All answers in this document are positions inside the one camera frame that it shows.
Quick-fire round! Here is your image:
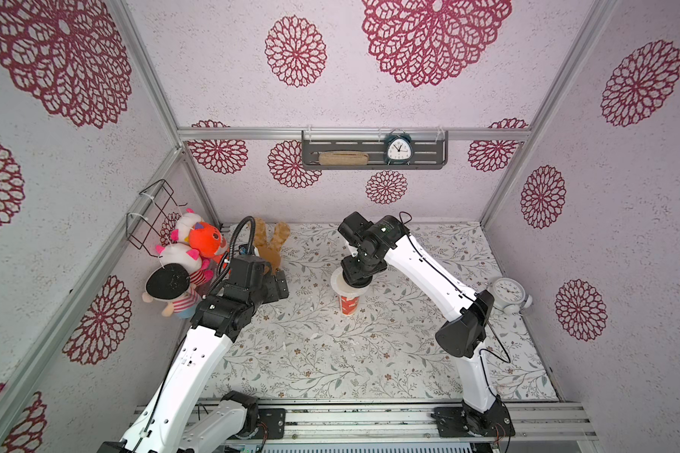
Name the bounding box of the red white paper cup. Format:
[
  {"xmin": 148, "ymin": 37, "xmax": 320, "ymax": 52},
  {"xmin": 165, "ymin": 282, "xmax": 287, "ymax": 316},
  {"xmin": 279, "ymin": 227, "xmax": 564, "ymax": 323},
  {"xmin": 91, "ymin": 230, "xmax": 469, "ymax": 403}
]
[{"xmin": 337, "ymin": 289, "xmax": 364, "ymax": 315}]

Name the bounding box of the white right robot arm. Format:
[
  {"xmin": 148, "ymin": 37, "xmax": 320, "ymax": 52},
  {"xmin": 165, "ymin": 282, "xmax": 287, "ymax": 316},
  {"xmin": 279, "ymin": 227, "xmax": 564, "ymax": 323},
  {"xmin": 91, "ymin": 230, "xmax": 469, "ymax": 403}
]
[{"xmin": 338, "ymin": 213, "xmax": 516, "ymax": 438}]

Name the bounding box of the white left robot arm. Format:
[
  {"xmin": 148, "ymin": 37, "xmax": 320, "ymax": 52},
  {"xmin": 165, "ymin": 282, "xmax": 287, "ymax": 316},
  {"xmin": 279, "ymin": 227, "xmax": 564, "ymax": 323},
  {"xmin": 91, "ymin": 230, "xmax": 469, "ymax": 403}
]
[{"xmin": 98, "ymin": 271, "xmax": 289, "ymax": 452}]

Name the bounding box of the brown teddy bear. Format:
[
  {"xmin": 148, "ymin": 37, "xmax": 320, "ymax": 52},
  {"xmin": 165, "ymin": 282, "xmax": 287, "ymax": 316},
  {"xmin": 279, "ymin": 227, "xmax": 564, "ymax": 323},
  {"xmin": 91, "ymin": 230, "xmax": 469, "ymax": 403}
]
[{"xmin": 253, "ymin": 218, "xmax": 291, "ymax": 275}]

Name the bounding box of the orange red plush toy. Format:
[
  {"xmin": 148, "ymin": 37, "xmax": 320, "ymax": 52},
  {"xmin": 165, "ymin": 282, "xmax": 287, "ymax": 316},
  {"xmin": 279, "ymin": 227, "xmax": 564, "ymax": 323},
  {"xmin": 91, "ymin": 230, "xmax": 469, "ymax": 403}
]
[{"xmin": 170, "ymin": 209, "xmax": 229, "ymax": 262}]

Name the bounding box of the pink white pig plush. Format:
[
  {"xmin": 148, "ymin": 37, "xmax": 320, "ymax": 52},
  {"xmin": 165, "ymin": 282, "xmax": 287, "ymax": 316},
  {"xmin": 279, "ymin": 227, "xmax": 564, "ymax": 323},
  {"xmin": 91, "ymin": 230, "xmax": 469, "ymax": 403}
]
[{"xmin": 155, "ymin": 243, "xmax": 215, "ymax": 287}]

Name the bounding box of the black haired doll plush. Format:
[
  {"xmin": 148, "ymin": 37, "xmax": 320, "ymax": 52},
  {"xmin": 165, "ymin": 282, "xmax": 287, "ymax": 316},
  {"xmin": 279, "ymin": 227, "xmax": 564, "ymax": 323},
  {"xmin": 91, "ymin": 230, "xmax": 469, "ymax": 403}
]
[{"xmin": 142, "ymin": 263, "xmax": 201, "ymax": 319}]

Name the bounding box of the teal alarm clock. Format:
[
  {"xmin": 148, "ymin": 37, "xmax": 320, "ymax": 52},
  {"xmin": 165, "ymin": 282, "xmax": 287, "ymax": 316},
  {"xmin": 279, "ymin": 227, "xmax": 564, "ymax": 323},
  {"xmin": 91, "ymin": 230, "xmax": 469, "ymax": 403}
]
[{"xmin": 385, "ymin": 134, "xmax": 414, "ymax": 165}]

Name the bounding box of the white alarm clock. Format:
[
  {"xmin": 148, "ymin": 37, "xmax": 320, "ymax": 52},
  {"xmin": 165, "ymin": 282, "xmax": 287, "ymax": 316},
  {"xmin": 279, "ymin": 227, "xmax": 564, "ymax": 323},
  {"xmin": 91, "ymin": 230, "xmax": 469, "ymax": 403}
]
[{"xmin": 487, "ymin": 277, "xmax": 533, "ymax": 315}]

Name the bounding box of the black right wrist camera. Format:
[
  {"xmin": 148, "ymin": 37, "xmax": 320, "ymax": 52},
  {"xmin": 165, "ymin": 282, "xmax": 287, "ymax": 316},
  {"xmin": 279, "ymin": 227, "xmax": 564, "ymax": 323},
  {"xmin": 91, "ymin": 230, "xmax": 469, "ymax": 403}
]
[{"xmin": 338, "ymin": 211, "xmax": 374, "ymax": 247}]

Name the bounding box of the grey wall shelf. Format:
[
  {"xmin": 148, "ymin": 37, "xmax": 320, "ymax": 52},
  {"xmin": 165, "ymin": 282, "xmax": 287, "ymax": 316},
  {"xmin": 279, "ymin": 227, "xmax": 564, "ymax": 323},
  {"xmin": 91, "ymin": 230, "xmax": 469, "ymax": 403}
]
[{"xmin": 300, "ymin": 128, "xmax": 449, "ymax": 170}]

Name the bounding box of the black wire basket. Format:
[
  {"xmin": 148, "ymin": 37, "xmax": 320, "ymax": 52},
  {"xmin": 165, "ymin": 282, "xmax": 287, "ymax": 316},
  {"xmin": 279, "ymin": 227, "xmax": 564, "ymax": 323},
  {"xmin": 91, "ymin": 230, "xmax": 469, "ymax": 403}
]
[{"xmin": 124, "ymin": 179, "xmax": 186, "ymax": 258}]

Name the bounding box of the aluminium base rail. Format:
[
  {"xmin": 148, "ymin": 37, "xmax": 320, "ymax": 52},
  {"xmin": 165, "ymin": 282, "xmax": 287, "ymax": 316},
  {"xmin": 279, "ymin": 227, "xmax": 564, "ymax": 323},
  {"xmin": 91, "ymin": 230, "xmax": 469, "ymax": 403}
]
[{"xmin": 131, "ymin": 396, "xmax": 598, "ymax": 449}]

